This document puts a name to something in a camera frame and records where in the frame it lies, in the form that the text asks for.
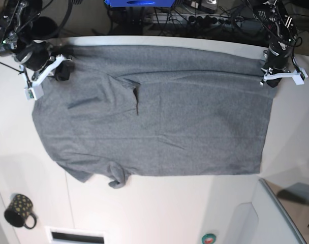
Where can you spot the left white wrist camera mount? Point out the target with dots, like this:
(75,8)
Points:
(294,71)

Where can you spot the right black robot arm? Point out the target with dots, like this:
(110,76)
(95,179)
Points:
(24,35)

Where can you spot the blue box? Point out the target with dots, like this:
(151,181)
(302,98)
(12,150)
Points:
(139,3)

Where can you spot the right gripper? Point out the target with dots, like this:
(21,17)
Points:
(35,56)

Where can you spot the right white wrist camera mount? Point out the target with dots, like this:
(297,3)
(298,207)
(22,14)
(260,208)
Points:
(33,89)

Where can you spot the black mug with yellow pattern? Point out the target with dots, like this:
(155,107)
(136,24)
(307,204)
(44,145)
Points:
(19,210)

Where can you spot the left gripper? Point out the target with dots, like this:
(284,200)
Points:
(277,57)

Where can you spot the grey t-shirt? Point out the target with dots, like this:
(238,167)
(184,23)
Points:
(155,111)

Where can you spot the white slotted panel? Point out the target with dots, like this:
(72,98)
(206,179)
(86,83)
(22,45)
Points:
(66,235)

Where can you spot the red green round button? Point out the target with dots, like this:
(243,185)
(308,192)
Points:
(208,238)

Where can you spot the black power strip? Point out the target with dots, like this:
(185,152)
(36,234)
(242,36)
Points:
(207,21)

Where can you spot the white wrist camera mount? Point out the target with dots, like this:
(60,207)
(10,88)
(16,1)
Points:
(33,89)
(294,71)

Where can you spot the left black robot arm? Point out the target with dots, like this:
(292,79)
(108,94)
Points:
(275,19)

